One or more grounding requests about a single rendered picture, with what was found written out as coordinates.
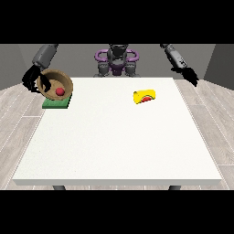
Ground grey robot trunk purple rings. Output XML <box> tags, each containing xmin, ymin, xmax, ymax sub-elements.
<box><xmin>93</xmin><ymin>44</ymin><xmax>142</xmax><ymax>79</ymax></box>

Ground brown wooden bowl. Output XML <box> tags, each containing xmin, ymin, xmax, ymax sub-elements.
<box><xmin>36</xmin><ymin>69</ymin><xmax>74</xmax><ymax>101</ymax></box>

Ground yellow cup with melon print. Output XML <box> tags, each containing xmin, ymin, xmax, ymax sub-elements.
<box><xmin>133</xmin><ymin>89</ymin><xmax>157</xmax><ymax>105</ymax></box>

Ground small red ball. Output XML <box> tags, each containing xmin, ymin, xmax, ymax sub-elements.
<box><xmin>55</xmin><ymin>87</ymin><xmax>66</xmax><ymax>97</ymax></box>

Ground green square pad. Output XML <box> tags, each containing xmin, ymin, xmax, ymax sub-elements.
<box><xmin>41</xmin><ymin>93</ymin><xmax>73</xmax><ymax>110</ymax></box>

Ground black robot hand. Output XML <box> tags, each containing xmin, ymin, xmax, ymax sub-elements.
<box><xmin>21</xmin><ymin>64</ymin><xmax>52</xmax><ymax>93</ymax></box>
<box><xmin>171</xmin><ymin>66</ymin><xmax>200</xmax><ymax>88</ymax></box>

